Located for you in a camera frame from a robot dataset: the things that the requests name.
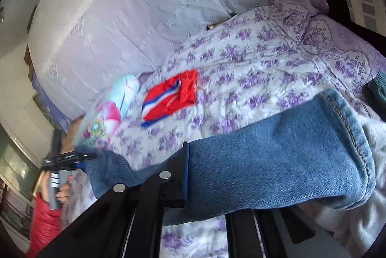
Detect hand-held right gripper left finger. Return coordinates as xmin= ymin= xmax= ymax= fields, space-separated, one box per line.
xmin=35 ymin=141 xmax=190 ymax=258

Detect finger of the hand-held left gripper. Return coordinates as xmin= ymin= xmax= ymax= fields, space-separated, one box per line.
xmin=72 ymin=151 xmax=98 ymax=170

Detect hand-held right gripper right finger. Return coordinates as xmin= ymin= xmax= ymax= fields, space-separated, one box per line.
xmin=225 ymin=206 xmax=316 ymax=258

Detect blue denim pants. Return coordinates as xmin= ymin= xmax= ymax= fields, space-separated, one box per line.
xmin=77 ymin=88 xmax=376 ymax=226

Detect grey fleece garment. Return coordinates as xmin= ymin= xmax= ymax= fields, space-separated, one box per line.
xmin=289 ymin=116 xmax=386 ymax=258

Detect person's left forearm red sleeve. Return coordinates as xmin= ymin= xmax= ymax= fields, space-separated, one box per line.
xmin=26 ymin=193 xmax=64 ymax=258

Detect person's left hand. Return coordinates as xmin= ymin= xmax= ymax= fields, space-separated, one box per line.
xmin=40 ymin=172 xmax=75 ymax=205

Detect light blue floral pillow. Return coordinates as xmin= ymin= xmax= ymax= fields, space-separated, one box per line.
xmin=74 ymin=74 xmax=141 ymax=150

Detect lavender bed sheet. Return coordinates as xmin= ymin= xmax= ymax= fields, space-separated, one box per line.
xmin=31 ymin=71 xmax=74 ymax=131

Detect red striped garment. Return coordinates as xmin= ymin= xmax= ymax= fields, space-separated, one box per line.
xmin=140 ymin=69 xmax=200 ymax=129

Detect purple floral bedspread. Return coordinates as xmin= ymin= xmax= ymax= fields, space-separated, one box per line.
xmin=62 ymin=0 xmax=386 ymax=258

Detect white lace pillow cover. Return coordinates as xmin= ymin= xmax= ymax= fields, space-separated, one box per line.
xmin=28 ymin=0 xmax=276 ymax=123

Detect dark green garment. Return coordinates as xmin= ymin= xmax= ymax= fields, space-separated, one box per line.
xmin=362 ymin=71 xmax=386 ymax=123

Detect lavender cloth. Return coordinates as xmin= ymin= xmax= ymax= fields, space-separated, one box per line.
xmin=282 ymin=0 xmax=330 ymax=16

